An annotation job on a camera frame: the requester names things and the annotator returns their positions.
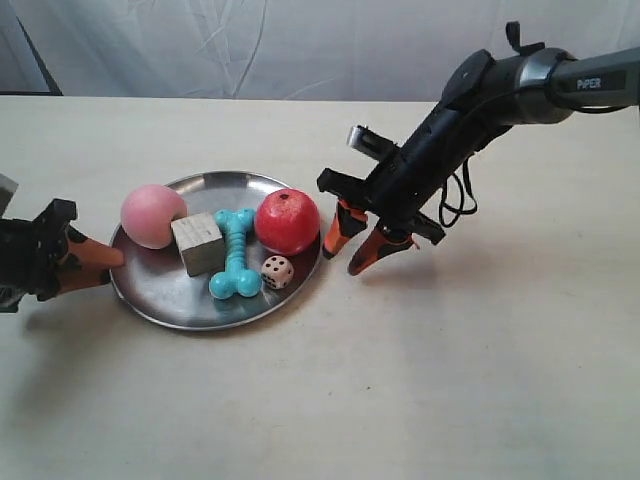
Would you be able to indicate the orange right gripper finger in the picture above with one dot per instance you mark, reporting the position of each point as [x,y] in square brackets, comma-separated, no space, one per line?
[348,221]
[380,243]

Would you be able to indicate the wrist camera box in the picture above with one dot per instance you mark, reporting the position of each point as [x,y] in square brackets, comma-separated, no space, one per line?
[369,143]
[8,188]

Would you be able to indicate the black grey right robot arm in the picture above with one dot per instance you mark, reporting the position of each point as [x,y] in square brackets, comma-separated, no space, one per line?
[539,85]

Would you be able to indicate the white wrinkled backdrop cloth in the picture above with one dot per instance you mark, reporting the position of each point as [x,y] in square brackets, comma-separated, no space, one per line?
[307,50]

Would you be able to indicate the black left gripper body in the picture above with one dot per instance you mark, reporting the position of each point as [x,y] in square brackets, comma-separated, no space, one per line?
[31,251]

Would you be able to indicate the beige die black dots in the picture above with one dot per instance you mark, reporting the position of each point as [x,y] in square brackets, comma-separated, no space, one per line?
[277,272]

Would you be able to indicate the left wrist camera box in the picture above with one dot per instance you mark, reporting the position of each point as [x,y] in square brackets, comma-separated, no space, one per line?
[8,188]

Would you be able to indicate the turquoise bone toy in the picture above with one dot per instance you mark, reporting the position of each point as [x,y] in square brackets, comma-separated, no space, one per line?
[236,277]

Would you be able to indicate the grey wooden cube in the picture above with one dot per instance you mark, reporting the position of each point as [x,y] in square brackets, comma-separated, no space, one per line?
[200,243]

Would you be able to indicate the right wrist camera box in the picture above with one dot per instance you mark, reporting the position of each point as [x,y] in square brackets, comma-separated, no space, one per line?
[369,143]

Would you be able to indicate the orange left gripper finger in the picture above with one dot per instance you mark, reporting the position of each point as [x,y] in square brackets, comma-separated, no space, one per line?
[92,253]
[67,279]

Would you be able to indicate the red apple toy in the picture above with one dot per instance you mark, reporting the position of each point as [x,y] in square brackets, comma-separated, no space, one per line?
[287,221]

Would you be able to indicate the pink peach toy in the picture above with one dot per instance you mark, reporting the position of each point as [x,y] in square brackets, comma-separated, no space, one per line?
[147,212]

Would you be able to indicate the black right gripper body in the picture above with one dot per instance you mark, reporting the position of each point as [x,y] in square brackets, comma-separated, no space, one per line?
[422,189]

